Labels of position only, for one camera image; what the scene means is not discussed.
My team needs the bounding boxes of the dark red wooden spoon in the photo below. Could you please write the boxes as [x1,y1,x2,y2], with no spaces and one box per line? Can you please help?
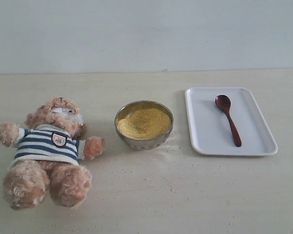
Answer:
[215,95,242,147]

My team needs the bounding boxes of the tan teddy bear striped sweater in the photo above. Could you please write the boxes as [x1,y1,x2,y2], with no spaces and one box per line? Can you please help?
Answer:
[0,97,105,210]

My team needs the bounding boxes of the steel bowl of yellow grain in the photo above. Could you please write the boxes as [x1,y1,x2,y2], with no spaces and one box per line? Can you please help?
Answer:
[114,100,174,150]

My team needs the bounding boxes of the white rectangular plastic tray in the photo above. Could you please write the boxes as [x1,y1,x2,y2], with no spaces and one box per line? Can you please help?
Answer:
[185,87,278,156]

